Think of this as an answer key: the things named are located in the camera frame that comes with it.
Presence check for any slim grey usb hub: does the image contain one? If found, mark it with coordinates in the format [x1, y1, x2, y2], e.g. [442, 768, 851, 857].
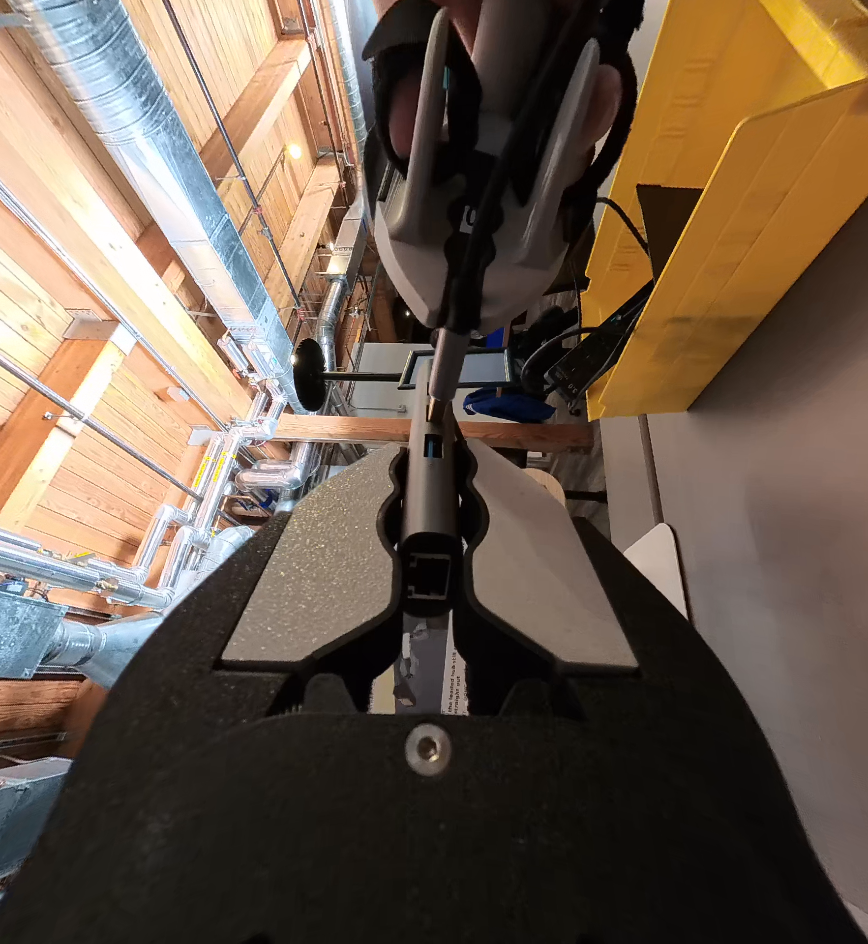
[396, 421, 467, 615]

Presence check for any person's right hand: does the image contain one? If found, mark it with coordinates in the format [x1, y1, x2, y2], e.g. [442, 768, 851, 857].
[375, 0, 629, 166]

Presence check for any yellow plastic bin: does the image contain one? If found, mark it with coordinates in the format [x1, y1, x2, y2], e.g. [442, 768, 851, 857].
[582, 0, 868, 423]

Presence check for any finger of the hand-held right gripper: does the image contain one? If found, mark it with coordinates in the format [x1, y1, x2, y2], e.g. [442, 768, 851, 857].
[366, 6, 461, 334]
[464, 36, 606, 334]

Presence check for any black disc on pole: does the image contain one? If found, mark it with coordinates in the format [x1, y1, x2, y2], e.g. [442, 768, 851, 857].
[293, 337, 423, 417]

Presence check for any black usb cable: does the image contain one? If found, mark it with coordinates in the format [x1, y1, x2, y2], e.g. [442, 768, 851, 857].
[424, 0, 600, 432]

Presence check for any blue bag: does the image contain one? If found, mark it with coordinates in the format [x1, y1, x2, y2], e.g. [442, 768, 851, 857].
[464, 385, 556, 423]

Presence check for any white stand base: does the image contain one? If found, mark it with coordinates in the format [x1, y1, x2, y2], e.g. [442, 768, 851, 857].
[620, 523, 690, 623]

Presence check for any black 7-port USB hub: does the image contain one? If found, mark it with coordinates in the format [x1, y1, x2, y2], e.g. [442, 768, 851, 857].
[520, 195, 656, 387]

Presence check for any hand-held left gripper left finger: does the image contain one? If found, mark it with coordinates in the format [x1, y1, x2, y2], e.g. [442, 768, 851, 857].
[217, 447, 405, 677]

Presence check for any silver ventilation duct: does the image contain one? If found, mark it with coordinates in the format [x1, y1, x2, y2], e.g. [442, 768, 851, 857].
[0, 0, 349, 694]

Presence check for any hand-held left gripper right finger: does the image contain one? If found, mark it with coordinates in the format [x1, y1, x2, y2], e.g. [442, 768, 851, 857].
[452, 440, 641, 679]

